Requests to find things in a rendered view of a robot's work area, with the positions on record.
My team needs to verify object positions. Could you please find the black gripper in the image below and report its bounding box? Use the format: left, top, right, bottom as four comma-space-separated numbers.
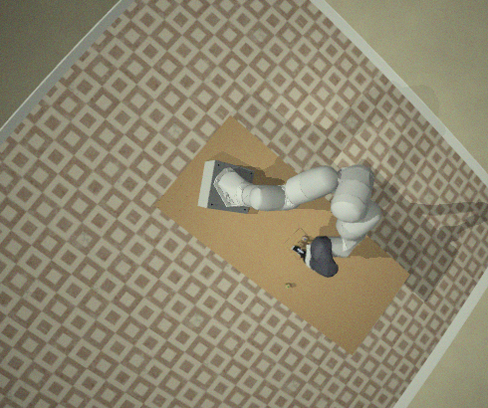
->
292, 246, 307, 264

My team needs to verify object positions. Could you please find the tan flat mat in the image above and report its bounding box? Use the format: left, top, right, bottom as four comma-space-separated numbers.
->
284, 228, 312, 259

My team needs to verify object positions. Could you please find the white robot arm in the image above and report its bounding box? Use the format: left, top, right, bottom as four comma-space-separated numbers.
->
213, 165, 381, 278

